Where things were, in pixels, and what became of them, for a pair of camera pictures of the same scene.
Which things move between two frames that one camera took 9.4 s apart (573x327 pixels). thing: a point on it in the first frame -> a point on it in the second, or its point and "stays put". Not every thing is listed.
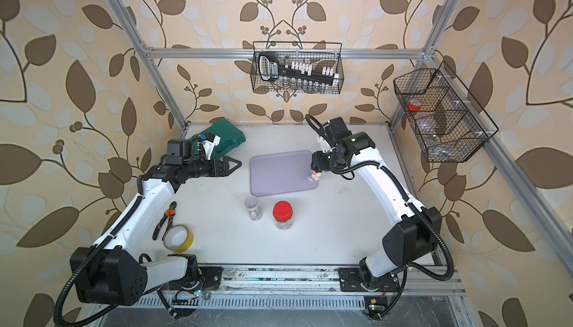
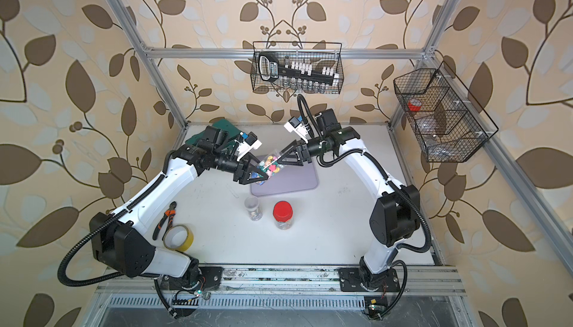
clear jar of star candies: (314, 176) -> (270, 164)
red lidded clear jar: (283, 212) stays put
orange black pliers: (170, 214) stays put
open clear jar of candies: (251, 204) stays put
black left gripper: (216, 173) -> (242, 175)
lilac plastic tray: (281, 173) stays put
